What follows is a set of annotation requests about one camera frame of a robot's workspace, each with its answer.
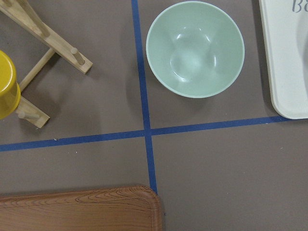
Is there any wooden dish rack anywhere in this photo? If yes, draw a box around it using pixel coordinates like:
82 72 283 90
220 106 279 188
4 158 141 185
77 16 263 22
0 0 93 128

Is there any green bowl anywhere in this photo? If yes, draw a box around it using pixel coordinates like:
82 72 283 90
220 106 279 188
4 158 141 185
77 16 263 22
146 1 245 99

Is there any brown wooden tray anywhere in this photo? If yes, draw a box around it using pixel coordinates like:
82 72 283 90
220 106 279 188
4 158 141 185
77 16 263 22
0 185 163 231

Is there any yellow cup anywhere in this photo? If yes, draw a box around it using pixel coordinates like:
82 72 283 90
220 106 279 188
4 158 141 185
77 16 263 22
0 51 21 119

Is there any cream bear print tray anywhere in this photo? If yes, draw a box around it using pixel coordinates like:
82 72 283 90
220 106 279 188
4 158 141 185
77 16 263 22
259 0 308 119

